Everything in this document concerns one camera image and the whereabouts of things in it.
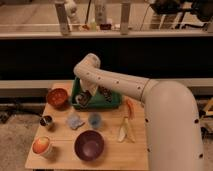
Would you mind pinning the crumpled light blue cloth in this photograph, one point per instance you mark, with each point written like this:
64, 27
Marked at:
74, 121

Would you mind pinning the small blue cup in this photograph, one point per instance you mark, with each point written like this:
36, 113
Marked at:
94, 120

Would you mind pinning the white roll in tray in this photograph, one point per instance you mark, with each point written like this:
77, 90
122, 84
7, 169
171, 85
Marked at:
78, 98

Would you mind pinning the apple in white cup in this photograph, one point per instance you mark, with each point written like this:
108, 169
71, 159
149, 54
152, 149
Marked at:
42, 146

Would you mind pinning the yellow black cart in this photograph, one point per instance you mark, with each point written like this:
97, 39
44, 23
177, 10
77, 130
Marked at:
206, 114

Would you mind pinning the small metal cup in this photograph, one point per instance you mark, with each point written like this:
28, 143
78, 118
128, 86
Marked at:
47, 122

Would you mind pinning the red bowl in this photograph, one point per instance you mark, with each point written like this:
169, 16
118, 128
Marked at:
57, 97

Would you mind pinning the green plastic tray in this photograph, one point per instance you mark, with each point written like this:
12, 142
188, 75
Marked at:
98, 101

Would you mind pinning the dark red grape bunch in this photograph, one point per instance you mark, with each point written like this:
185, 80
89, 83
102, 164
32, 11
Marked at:
106, 93

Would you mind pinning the pale corn husk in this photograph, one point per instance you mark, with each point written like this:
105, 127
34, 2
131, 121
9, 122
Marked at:
126, 131

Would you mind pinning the purple bowl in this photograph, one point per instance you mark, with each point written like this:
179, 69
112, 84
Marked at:
89, 145

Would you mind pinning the orange carrot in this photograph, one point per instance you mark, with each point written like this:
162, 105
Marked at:
130, 108

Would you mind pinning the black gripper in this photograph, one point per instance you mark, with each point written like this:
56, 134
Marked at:
86, 96

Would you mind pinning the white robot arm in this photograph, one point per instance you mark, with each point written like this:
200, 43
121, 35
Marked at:
174, 141

